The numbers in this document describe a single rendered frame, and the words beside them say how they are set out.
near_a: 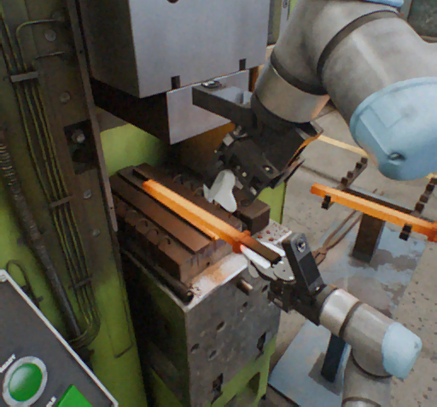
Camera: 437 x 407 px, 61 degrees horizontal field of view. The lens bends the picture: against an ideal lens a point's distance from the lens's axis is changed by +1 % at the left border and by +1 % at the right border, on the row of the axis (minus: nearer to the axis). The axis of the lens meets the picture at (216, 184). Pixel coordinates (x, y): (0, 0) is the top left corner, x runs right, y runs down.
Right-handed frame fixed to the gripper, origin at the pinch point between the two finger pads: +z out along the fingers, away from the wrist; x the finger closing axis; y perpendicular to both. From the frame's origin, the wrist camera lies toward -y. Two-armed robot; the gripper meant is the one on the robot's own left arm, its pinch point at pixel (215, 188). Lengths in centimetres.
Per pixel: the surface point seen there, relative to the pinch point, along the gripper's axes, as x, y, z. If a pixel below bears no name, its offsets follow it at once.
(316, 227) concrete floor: 148, 6, 138
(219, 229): 12.9, -0.4, 25.8
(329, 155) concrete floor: 244, -38, 161
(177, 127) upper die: 3.8, -14.2, 1.9
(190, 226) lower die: 11.4, -6.6, 32.6
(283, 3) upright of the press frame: 50, -33, -5
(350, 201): 51, 12, 24
